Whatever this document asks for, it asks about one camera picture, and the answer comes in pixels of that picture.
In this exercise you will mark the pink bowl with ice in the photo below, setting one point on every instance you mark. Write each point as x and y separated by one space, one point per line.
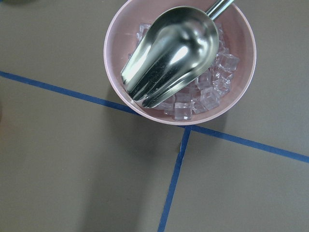
120 41

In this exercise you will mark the metal ice scoop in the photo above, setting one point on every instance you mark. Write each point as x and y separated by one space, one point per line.
177 48

